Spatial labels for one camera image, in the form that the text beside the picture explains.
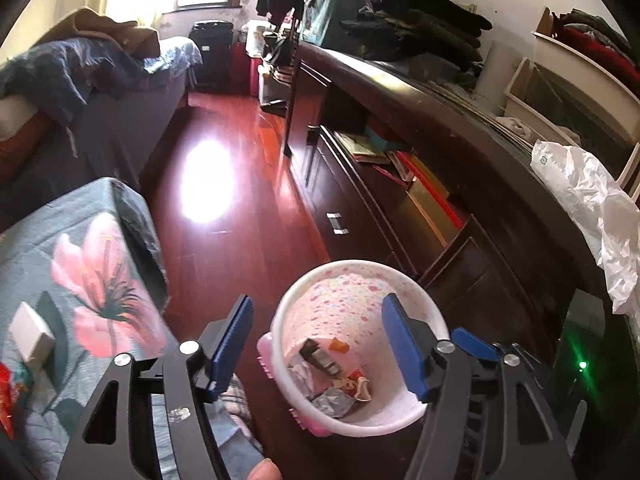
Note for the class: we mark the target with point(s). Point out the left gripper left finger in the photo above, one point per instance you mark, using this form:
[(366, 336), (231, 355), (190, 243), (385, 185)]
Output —
[(115, 438)]

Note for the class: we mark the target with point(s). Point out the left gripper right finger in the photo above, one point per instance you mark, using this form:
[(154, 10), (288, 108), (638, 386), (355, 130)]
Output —
[(487, 415)]

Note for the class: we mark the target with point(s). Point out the red white snack bag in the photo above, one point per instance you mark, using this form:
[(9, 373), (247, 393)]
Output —
[(355, 385)]

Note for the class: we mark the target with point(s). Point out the white paper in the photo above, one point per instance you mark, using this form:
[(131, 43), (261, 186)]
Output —
[(300, 371)]

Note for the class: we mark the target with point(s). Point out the orange plastic squirrel toy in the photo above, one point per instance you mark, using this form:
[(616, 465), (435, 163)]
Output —
[(339, 346)]

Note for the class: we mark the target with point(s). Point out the pink dotted trash bin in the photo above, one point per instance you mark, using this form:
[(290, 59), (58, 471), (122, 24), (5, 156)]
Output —
[(339, 306)]

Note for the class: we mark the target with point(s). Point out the person's left hand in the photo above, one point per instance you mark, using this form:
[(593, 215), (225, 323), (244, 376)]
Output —
[(265, 470)]

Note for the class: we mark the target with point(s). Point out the white small box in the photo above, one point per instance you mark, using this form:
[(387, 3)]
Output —
[(32, 336)]

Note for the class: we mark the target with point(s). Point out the white plastic bag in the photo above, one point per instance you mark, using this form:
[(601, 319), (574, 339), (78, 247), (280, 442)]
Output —
[(604, 213)]

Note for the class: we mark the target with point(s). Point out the dark wooden sideboard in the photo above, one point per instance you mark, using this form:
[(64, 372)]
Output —
[(398, 173)]

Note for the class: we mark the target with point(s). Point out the bed with dark sheet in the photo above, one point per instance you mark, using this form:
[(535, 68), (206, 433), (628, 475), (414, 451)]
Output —
[(110, 138)]

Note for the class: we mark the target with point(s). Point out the folded red grey quilt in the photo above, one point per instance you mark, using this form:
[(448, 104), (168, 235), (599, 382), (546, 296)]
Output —
[(22, 128)]

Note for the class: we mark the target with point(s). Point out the white wooden rack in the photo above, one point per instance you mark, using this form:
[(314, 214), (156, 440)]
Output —
[(580, 88)]

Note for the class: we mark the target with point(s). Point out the dark blue blanket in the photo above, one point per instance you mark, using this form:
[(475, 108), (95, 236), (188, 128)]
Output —
[(58, 77)]

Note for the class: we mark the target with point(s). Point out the pile of dark clothes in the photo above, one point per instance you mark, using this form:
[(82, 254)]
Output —
[(394, 30)]

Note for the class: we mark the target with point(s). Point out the black suitcase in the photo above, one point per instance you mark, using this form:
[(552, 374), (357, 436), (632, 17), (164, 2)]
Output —
[(214, 40)]

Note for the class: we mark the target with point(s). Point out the teal storage box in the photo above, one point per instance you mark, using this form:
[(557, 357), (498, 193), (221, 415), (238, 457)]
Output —
[(321, 24)]

